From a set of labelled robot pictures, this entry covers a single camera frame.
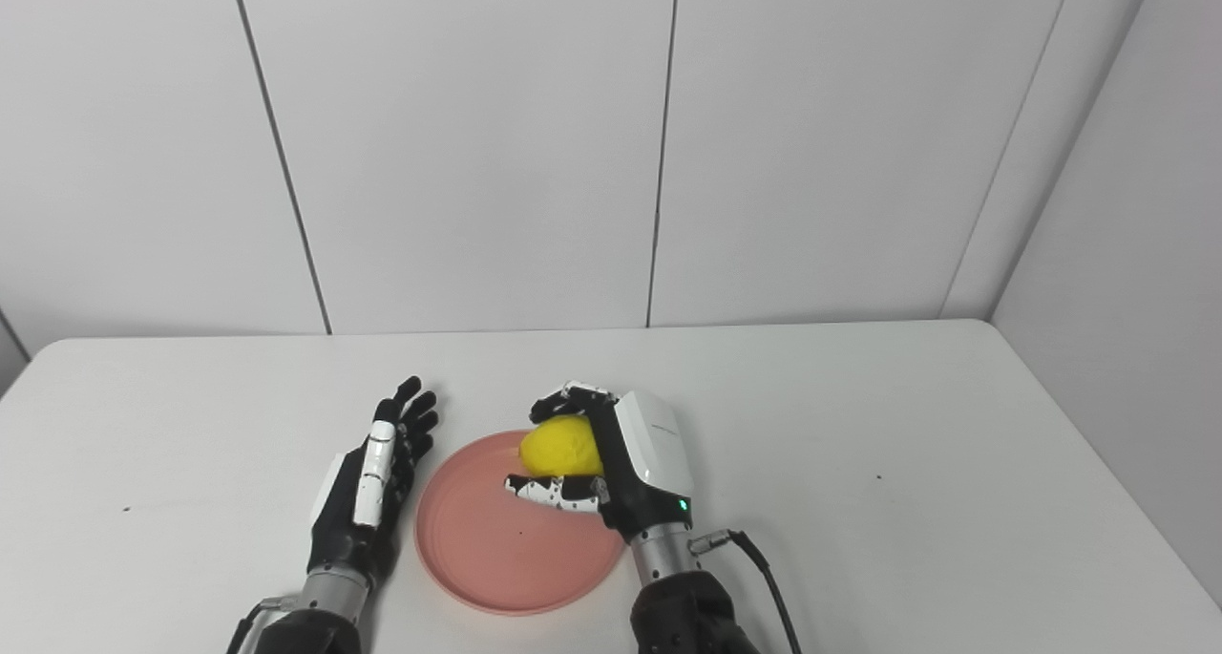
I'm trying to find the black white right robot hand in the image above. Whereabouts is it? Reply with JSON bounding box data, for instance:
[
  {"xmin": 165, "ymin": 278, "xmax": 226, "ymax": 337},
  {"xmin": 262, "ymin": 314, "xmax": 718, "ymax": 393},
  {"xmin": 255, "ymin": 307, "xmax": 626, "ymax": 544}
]
[{"xmin": 503, "ymin": 380, "xmax": 696, "ymax": 544}]

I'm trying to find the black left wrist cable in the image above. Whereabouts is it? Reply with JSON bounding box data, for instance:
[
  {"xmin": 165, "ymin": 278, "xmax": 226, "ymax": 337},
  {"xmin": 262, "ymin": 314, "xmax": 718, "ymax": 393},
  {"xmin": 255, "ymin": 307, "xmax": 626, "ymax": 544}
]
[{"xmin": 225, "ymin": 597, "xmax": 298, "ymax": 654}]

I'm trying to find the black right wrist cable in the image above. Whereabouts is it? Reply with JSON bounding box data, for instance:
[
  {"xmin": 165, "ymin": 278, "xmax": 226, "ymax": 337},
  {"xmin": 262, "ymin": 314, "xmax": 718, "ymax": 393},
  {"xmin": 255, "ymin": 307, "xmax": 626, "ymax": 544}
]
[{"xmin": 688, "ymin": 529, "xmax": 806, "ymax": 654}]

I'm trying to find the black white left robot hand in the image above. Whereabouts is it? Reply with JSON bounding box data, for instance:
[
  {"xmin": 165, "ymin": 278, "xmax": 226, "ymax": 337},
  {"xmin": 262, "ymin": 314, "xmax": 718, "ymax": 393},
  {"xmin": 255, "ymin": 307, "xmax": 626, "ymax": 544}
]
[{"xmin": 306, "ymin": 376, "xmax": 441, "ymax": 585}]

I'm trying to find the pink round plate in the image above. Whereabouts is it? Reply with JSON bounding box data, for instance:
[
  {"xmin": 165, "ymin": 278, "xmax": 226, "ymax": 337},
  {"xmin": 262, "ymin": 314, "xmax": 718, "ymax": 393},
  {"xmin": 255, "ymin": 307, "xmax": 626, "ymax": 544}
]
[{"xmin": 413, "ymin": 430, "xmax": 628, "ymax": 618}]

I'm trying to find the yellow lemon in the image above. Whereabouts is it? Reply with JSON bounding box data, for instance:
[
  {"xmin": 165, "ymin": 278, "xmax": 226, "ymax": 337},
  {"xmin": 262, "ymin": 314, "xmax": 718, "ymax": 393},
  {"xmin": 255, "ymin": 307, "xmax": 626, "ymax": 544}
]
[{"xmin": 517, "ymin": 414, "xmax": 606, "ymax": 479}]

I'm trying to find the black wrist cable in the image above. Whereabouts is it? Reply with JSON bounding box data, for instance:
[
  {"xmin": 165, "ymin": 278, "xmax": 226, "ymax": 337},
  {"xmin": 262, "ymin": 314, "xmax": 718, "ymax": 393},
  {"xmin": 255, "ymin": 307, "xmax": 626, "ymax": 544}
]
[
  {"xmin": 688, "ymin": 529, "xmax": 806, "ymax": 654},
  {"xmin": 225, "ymin": 597, "xmax": 298, "ymax": 654}
]

